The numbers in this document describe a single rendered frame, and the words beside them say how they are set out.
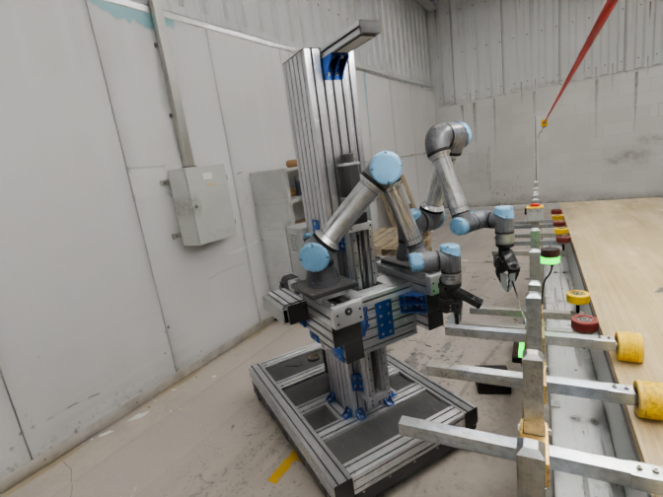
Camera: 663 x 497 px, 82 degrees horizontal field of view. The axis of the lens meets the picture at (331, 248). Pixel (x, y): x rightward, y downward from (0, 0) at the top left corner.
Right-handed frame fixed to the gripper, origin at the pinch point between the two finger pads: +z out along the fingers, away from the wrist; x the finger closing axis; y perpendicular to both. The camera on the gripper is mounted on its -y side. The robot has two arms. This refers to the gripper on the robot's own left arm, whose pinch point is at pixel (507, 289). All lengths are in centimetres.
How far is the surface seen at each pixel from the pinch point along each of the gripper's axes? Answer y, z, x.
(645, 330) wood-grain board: -40.1, 1.8, -29.0
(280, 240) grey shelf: 193, 5, 153
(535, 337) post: -70, -14, 14
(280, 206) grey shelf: 190, -27, 147
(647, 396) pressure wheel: -82, -5, -4
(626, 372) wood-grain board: -62, 2, -11
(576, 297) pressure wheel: -10.1, 1.5, -22.5
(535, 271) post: -23.0, -14.8, -2.9
